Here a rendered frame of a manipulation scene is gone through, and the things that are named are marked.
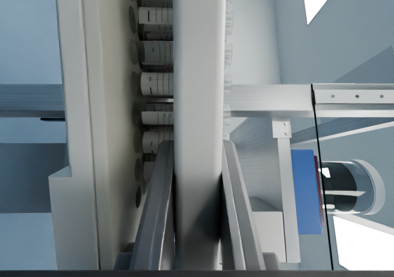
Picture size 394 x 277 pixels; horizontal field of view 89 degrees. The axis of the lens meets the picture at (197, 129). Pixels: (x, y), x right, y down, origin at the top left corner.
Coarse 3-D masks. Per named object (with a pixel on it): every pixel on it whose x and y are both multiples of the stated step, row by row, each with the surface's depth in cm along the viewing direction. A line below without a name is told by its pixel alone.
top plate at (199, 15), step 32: (192, 0) 7; (224, 0) 7; (192, 32) 7; (224, 32) 8; (192, 64) 8; (192, 96) 8; (192, 128) 8; (192, 160) 8; (192, 192) 8; (192, 224) 8; (192, 256) 9
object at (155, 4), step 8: (168, 40) 13; (160, 72) 15; (168, 72) 15; (152, 96) 17; (160, 96) 17; (168, 96) 17; (144, 128) 14; (152, 128) 14; (160, 128) 14; (168, 128) 14
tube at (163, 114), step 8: (136, 104) 12; (144, 104) 12; (152, 104) 12; (160, 104) 12; (168, 104) 12; (224, 104) 12; (136, 112) 11; (144, 112) 11; (152, 112) 11; (160, 112) 11; (168, 112) 11; (224, 112) 12; (136, 120) 12; (144, 120) 12; (152, 120) 12; (160, 120) 12; (168, 120) 12; (224, 120) 12
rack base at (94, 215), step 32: (64, 0) 7; (96, 0) 7; (128, 0) 11; (64, 32) 7; (96, 32) 7; (128, 32) 11; (64, 64) 7; (96, 64) 7; (128, 64) 11; (64, 96) 9; (96, 96) 8; (128, 96) 11; (96, 128) 8; (128, 128) 11; (96, 160) 8; (128, 160) 11; (64, 192) 8; (96, 192) 8; (128, 192) 11; (64, 224) 8; (96, 224) 8; (128, 224) 11; (64, 256) 8; (96, 256) 8
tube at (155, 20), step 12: (132, 12) 11; (144, 12) 11; (156, 12) 11; (168, 12) 11; (228, 12) 11; (132, 24) 11; (144, 24) 11; (156, 24) 11; (168, 24) 11; (228, 24) 11
